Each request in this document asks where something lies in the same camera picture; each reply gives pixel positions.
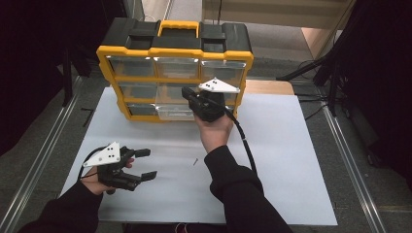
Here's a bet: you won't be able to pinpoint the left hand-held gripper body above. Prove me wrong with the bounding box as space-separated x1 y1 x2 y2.
83 141 144 192

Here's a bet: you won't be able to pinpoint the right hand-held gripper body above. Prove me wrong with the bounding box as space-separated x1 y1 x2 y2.
188 77 241 123

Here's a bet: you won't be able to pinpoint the clear plastic screw drawer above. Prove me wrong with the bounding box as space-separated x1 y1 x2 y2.
154 83 199 122

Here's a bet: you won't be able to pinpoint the yellow black organizer cabinet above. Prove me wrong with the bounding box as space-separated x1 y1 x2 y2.
95 17 255 125

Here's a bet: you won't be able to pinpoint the person's left hand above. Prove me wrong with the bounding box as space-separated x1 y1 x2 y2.
80 157 134 196

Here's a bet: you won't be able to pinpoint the person's right hand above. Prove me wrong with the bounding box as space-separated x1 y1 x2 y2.
193 111 235 154

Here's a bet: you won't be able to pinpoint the white table cover sheet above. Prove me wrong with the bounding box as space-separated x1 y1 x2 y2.
56 86 338 226

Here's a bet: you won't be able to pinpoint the grid of clear plastic drawers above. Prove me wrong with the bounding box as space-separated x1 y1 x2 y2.
106 55 247 119

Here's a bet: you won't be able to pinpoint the person's lap dark clothing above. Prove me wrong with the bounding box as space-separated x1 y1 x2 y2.
122 222 227 233

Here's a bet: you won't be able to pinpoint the black metal stand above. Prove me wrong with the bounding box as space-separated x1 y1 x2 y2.
60 48 92 108
276 0 359 117

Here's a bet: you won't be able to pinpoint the beige cabinet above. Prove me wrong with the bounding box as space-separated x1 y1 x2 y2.
202 0 358 30

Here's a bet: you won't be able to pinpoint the black curtain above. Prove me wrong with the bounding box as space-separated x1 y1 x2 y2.
0 0 128 157
336 0 412 192

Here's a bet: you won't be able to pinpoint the left hand-held gripper black cable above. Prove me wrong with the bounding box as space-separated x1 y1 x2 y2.
77 146 109 183

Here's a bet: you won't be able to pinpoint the hand-held gripper black cable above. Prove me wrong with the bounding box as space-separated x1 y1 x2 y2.
223 108 258 178
77 146 109 183

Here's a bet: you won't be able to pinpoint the right hand-held gripper black cable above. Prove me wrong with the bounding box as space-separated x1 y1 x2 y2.
223 108 258 178

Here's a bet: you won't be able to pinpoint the aluminium floor rail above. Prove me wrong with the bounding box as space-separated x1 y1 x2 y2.
322 105 388 233
0 76 84 233

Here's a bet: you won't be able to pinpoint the black floor cables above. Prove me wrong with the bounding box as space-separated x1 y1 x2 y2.
294 91 328 121

